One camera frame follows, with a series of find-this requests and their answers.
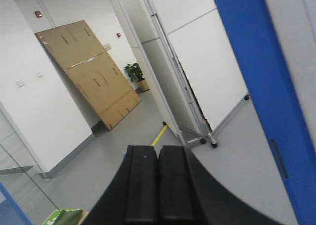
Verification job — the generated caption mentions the potted green plant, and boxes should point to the potted green plant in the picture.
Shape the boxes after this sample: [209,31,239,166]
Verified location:
[124,62,150,92]

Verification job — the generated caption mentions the large cardboard box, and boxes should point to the large cardboard box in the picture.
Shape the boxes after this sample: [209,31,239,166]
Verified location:
[35,20,141,130]

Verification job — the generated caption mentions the white wall switch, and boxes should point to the white wall switch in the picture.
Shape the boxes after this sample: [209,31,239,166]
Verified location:
[15,79,25,88]

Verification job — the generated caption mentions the red fire alarm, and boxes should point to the red fire alarm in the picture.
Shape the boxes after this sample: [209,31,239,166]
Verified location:
[34,10,42,18]

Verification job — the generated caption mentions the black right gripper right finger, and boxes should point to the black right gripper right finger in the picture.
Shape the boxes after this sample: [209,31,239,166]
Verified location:
[158,146,194,222]

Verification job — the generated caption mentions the white rolling partition panel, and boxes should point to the white rolling partition panel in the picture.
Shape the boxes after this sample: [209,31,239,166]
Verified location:
[110,0,214,146]

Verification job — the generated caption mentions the white rolling whiteboard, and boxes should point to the white rolling whiteboard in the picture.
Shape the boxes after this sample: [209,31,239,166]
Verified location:
[146,0,248,134]

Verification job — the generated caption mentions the blue door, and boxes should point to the blue door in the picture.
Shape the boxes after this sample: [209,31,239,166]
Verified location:
[214,0,316,225]

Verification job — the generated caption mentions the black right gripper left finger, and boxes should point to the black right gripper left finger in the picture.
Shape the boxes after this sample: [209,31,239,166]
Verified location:
[125,146,158,223]

